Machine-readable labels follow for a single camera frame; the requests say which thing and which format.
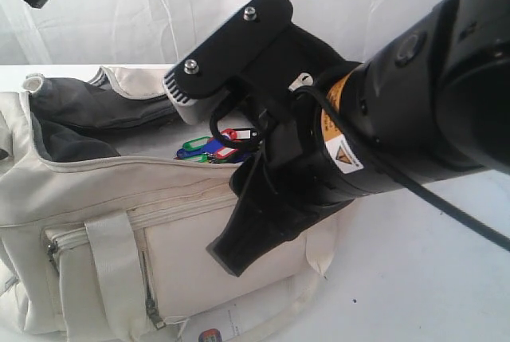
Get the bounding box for cream canvas duffel bag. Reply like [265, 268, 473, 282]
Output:
[1, 66, 339, 341]

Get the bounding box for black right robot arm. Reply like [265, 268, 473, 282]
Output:
[207, 0, 509, 276]

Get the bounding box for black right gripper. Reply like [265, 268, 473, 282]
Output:
[206, 88, 359, 277]

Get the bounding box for colourful key tag bunch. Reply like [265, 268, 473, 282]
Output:
[175, 128, 257, 163]

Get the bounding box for white backdrop curtain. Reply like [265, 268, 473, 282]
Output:
[1, 0, 441, 65]

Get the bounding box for white paper tag sheet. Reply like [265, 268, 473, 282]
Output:
[186, 305, 246, 341]

